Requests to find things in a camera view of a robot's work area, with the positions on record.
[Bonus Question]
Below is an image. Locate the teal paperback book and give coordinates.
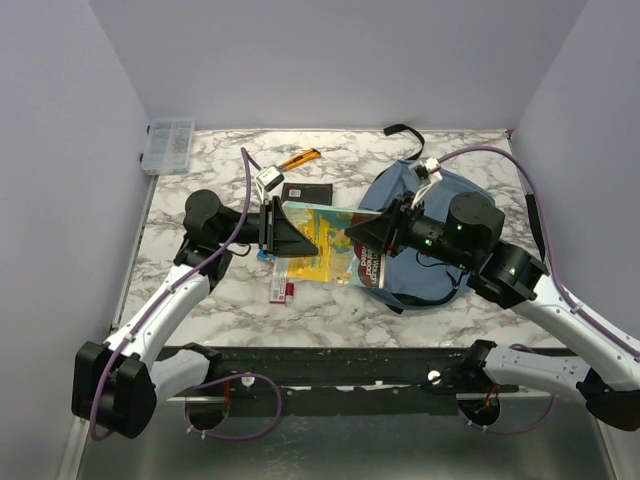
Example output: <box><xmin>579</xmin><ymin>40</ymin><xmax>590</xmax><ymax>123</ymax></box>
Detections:
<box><xmin>273</xmin><ymin>201</ymin><xmax>385</xmax><ymax>289</ymax></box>

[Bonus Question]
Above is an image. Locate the blue blister pack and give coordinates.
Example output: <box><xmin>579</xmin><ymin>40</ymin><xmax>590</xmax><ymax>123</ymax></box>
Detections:
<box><xmin>257</xmin><ymin>250</ymin><xmax>276</xmax><ymax>262</ymax></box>

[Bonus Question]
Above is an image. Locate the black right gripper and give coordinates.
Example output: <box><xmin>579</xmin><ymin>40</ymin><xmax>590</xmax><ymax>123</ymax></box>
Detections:
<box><xmin>347</xmin><ymin>189</ymin><xmax>474</xmax><ymax>270</ymax></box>

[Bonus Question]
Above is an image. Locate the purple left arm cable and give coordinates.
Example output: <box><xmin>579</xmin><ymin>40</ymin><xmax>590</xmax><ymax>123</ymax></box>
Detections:
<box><xmin>89</xmin><ymin>147</ymin><xmax>284</xmax><ymax>442</ymax></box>

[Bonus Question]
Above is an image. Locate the black mounting base plate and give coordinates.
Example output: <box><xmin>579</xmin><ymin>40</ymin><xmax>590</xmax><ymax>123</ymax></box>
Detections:
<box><xmin>167</xmin><ymin>347</ymin><xmax>493</xmax><ymax>417</ymax></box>

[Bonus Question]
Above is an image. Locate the red white staples box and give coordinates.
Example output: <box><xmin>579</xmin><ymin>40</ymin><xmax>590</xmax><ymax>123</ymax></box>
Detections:
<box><xmin>269</xmin><ymin>276</ymin><xmax>288</xmax><ymax>304</ymax></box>

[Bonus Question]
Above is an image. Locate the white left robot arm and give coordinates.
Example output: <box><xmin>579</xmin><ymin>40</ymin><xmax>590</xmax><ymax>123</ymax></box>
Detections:
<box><xmin>71</xmin><ymin>190</ymin><xmax>319</xmax><ymax>438</ymax></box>

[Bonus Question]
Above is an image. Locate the yellow utility knife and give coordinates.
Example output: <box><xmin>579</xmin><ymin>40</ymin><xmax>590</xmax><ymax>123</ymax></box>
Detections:
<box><xmin>278</xmin><ymin>148</ymin><xmax>322</xmax><ymax>172</ymax></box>

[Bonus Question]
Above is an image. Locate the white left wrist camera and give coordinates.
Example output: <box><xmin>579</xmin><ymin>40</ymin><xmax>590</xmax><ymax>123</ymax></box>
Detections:
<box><xmin>254</xmin><ymin>166</ymin><xmax>284</xmax><ymax>200</ymax></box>

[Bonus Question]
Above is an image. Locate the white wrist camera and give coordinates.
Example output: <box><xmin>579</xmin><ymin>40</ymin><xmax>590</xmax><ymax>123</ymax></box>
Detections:
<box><xmin>409</xmin><ymin>157</ymin><xmax>442</xmax><ymax>209</ymax></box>
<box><xmin>254</xmin><ymin>166</ymin><xmax>284</xmax><ymax>200</ymax></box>

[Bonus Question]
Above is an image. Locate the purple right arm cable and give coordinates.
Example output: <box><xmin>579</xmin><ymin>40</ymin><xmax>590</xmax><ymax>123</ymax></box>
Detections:
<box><xmin>434</xmin><ymin>146</ymin><xmax>640</xmax><ymax>436</ymax></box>

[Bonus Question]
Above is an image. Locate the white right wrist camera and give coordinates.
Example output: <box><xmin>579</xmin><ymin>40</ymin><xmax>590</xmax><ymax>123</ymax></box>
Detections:
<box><xmin>409</xmin><ymin>157</ymin><xmax>442</xmax><ymax>209</ymax></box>

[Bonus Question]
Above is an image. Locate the red white glue stick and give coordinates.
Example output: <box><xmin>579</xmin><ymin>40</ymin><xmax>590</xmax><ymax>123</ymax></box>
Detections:
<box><xmin>285</xmin><ymin>282</ymin><xmax>295</xmax><ymax>305</ymax></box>

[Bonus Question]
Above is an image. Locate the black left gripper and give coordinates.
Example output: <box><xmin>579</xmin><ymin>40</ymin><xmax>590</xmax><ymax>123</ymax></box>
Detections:
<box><xmin>216</xmin><ymin>195</ymin><xmax>321</xmax><ymax>257</ymax></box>

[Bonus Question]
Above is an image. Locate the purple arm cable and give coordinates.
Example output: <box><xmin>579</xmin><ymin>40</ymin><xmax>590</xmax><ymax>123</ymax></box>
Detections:
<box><xmin>89</xmin><ymin>147</ymin><xmax>284</xmax><ymax>442</ymax></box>
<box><xmin>434</xmin><ymin>146</ymin><xmax>640</xmax><ymax>436</ymax></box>

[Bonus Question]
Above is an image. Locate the blue backpack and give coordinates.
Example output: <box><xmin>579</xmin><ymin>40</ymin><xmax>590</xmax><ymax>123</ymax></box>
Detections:
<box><xmin>359</xmin><ymin>123</ymin><xmax>547</xmax><ymax>315</ymax></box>

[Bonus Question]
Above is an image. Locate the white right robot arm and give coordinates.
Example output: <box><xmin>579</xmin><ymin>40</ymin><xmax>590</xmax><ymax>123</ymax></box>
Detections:
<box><xmin>345</xmin><ymin>192</ymin><xmax>639</xmax><ymax>432</ymax></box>

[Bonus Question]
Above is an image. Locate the clear plastic organizer box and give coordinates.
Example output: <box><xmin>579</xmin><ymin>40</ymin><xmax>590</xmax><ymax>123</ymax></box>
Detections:
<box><xmin>141</xmin><ymin>117</ymin><xmax>195</xmax><ymax>176</ymax></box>

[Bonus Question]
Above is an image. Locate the black paperback book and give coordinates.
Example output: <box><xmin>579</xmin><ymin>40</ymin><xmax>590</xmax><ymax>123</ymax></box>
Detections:
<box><xmin>281</xmin><ymin>183</ymin><xmax>333</xmax><ymax>206</ymax></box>

